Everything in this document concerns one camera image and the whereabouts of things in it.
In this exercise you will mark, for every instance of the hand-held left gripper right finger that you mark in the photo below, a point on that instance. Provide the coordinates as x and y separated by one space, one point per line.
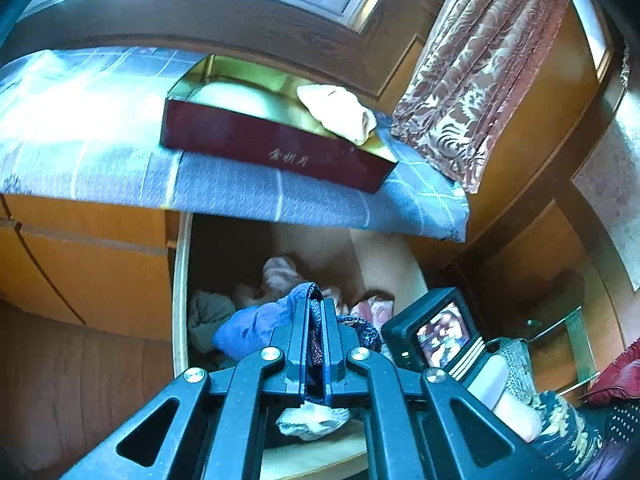
330 360

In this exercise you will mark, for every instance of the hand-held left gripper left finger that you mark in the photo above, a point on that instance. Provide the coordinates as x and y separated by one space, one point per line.
299 360

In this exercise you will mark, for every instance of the blue sock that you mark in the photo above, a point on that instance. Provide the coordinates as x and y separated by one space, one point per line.
250 325

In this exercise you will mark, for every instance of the white cloth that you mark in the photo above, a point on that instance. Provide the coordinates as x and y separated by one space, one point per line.
310 422

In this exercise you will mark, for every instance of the wooden drawer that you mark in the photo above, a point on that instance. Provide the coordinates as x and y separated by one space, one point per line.
390 265

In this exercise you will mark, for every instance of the grey-green sock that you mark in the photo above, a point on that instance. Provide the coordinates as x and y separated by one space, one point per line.
210 315

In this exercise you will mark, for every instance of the dark red tin box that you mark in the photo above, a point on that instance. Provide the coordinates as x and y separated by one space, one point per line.
260 145

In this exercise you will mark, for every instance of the cream cloth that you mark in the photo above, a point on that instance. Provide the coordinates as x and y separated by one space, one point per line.
335 110

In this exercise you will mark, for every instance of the person's right forearm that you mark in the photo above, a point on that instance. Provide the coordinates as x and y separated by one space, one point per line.
565 430

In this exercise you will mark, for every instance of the person's right hand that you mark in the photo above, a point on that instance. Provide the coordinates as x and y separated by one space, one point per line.
520 417

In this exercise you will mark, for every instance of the glass side table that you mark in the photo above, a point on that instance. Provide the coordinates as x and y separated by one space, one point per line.
580 340

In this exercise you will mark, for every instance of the blue checked cloth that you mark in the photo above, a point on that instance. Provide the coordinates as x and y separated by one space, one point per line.
225 180

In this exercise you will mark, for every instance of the red cushion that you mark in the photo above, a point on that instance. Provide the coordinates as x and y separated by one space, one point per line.
620 375

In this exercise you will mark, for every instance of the wooden cabinet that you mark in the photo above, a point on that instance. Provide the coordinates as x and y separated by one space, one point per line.
90 270

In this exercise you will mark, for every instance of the dark dotted cloth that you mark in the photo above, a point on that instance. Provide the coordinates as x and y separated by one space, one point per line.
625 420

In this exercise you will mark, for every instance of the brown patterned curtain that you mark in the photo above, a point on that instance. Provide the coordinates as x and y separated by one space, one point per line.
475 85

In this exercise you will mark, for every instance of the wooden wardrobe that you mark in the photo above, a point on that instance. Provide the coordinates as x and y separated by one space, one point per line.
550 110

